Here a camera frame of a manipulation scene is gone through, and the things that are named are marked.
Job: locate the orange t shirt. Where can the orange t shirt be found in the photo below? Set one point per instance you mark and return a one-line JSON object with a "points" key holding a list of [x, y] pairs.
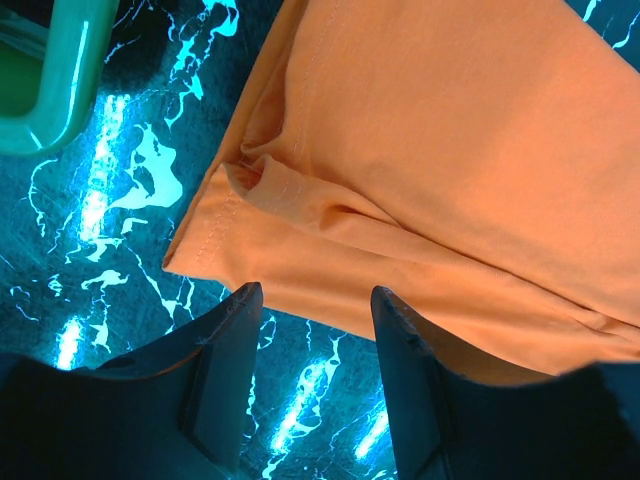
{"points": [[478, 158]]}

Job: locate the green plastic bin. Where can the green plastic bin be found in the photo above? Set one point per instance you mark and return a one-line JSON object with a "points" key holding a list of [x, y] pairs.
{"points": [[52, 56]]}

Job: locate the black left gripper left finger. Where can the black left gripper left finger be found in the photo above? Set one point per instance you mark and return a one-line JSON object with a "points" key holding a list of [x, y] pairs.
{"points": [[172, 409]]}

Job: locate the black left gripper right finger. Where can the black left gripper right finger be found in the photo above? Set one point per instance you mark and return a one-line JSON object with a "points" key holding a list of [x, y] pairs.
{"points": [[457, 412]]}

